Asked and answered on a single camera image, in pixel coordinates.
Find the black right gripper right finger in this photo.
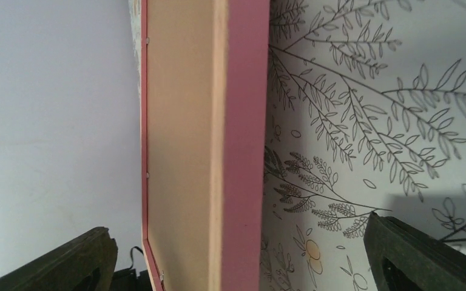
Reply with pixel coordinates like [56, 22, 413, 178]
[363, 213, 466, 290]

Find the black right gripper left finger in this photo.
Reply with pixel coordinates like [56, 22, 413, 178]
[0, 227, 118, 290]

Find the pink wooden picture frame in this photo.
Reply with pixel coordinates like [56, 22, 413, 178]
[140, 1, 269, 290]

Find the brown cardboard backing board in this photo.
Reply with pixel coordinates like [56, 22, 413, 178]
[147, 1, 214, 290]

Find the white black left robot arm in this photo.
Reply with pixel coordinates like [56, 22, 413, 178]
[109, 246, 153, 291]

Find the floral patterned table mat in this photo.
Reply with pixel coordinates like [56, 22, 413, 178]
[129, 1, 466, 290]

